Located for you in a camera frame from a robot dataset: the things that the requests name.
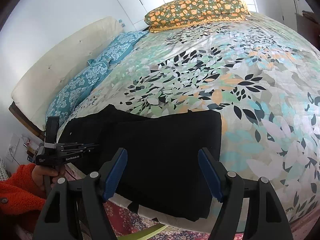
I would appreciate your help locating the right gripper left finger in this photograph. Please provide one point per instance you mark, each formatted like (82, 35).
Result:
(71, 203)

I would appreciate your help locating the black pants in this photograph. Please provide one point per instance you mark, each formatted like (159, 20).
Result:
(162, 171)

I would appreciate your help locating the orange fuzzy sleeve forearm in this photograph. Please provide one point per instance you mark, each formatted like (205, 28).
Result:
(20, 194)

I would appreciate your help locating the left hand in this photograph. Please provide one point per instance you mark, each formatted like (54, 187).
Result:
(39, 172)

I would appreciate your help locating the teal damask pillow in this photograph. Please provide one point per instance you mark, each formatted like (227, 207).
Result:
(77, 90)
(119, 48)

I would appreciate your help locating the cream upholstered headboard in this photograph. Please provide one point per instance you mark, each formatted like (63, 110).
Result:
(37, 88)

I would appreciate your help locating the floral leaf bedspread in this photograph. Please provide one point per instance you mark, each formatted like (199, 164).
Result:
(260, 75)

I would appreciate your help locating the orange pumpkin print pillow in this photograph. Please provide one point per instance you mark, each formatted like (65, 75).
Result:
(187, 13)

